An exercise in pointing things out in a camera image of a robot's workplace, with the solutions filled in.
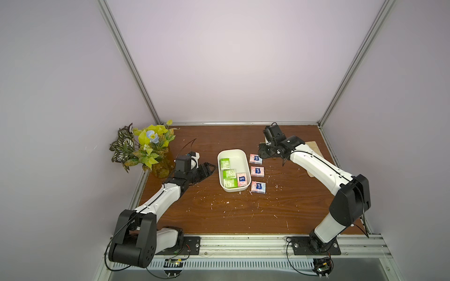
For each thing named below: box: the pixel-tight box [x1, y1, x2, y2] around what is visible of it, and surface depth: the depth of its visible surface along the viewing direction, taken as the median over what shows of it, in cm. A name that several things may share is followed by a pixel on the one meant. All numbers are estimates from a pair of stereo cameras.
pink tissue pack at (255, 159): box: [249, 153, 263, 166], surface depth 100 cm
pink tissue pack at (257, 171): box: [250, 166, 265, 178], surface depth 96 cm
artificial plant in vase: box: [108, 120, 176, 179], surface depth 83 cm
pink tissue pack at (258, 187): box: [251, 180, 267, 194], surface depth 89 cm
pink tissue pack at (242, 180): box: [236, 172, 248, 187], surface depth 92 cm
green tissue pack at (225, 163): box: [219, 158, 231, 170], surface depth 99 cm
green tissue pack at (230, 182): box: [223, 177, 239, 189], surface depth 91 cm
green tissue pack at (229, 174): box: [222, 169, 237, 179], surface depth 94 cm
